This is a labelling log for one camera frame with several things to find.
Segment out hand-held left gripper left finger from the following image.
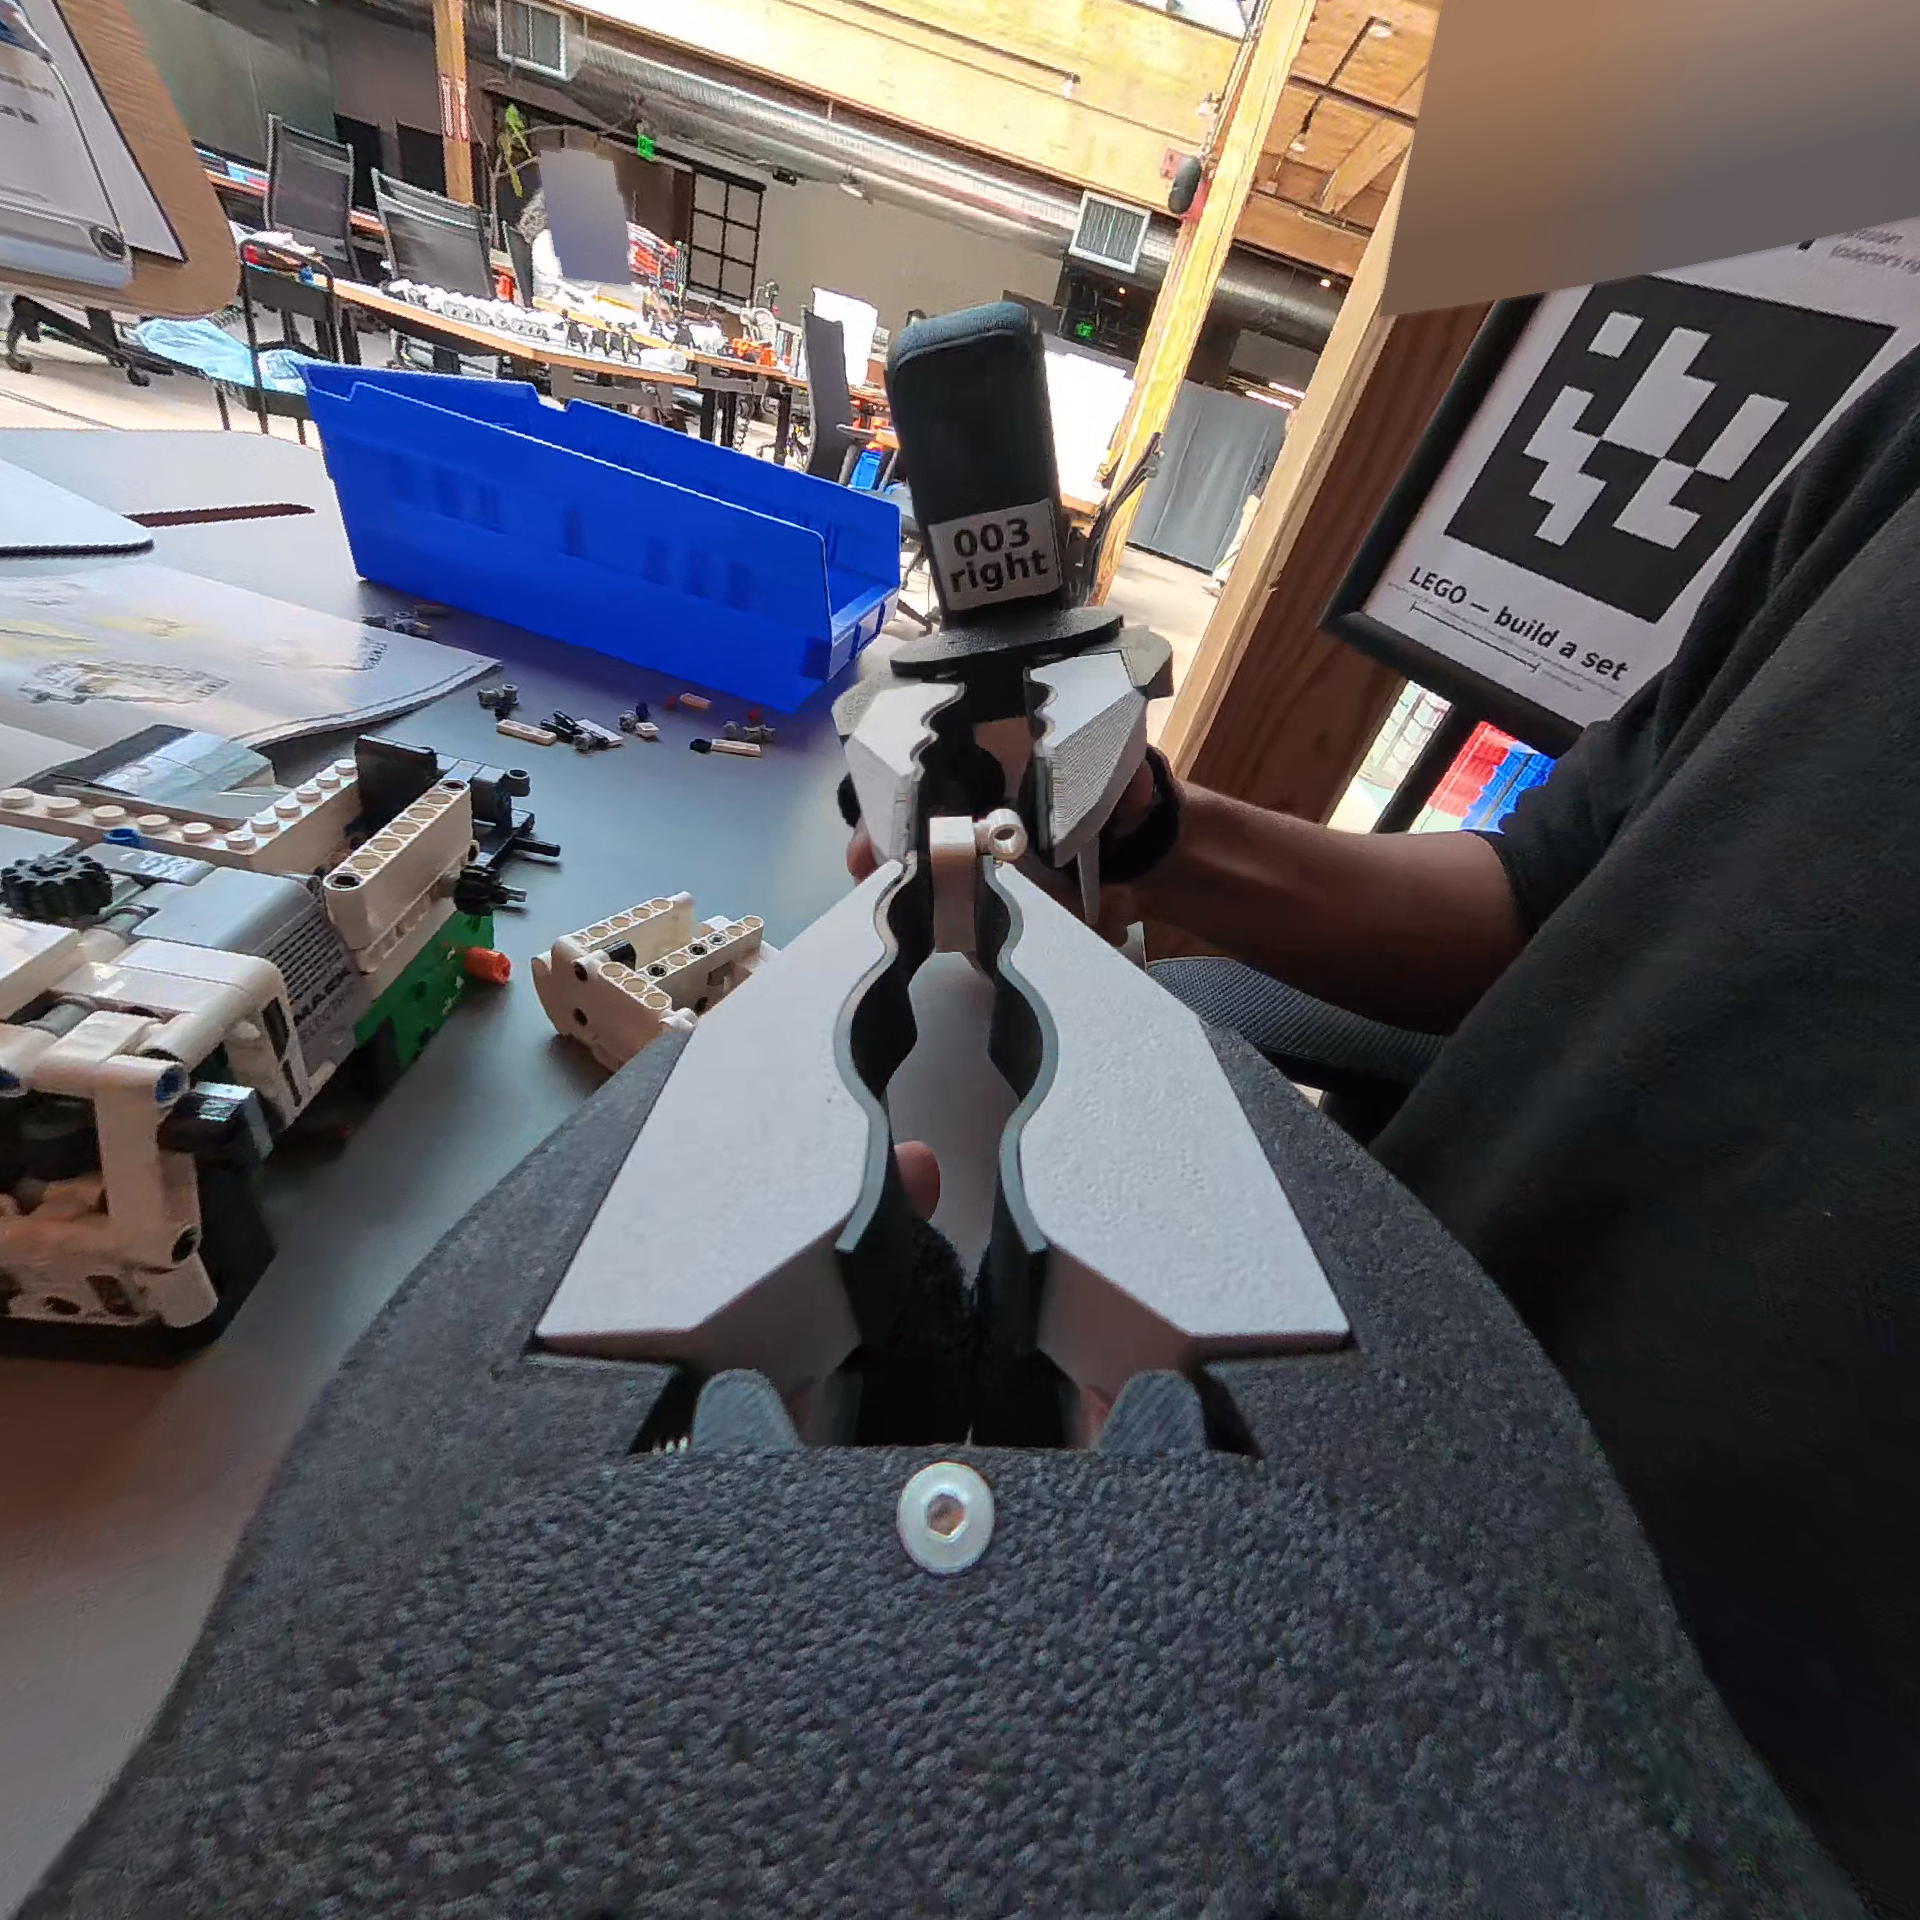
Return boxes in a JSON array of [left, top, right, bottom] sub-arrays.
[[533, 858, 934, 1449]]

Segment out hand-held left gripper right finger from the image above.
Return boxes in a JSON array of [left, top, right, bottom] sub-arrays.
[[982, 861, 1356, 1454]]

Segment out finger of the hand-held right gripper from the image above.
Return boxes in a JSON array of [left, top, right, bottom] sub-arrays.
[[844, 680, 969, 889], [1029, 644, 1161, 922]]

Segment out small white lego connector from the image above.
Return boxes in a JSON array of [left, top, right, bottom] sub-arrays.
[[925, 810, 1033, 965]]

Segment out white lego subassembly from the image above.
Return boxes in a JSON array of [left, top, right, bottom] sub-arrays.
[[534, 891, 771, 1077]]

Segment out person's right forearm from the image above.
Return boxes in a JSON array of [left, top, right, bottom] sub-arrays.
[[1200, 785, 1560, 1040]]

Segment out scattered small lego pieces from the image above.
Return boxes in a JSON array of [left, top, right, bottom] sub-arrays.
[[367, 598, 781, 762]]

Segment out white green lego truck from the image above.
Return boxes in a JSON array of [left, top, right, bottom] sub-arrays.
[[0, 736, 534, 1360]]

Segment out person's right hand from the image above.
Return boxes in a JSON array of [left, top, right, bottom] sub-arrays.
[[844, 749, 1205, 965]]

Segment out blue plastic bin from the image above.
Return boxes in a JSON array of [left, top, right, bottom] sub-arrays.
[[300, 358, 902, 714]]

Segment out black framed marker sign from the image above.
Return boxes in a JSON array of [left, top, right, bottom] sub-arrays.
[[1319, 225, 1920, 740]]

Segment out grey instruction manual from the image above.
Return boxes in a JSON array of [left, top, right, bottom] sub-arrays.
[[0, 562, 501, 753]]

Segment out instruction sheet on clipboard stand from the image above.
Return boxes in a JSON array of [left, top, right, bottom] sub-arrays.
[[0, 0, 245, 561]]

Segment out wooden post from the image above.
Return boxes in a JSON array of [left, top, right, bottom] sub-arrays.
[[1159, 141, 1502, 819]]

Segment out metal air duct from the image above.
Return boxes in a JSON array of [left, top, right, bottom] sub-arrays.
[[569, 30, 1343, 349]]

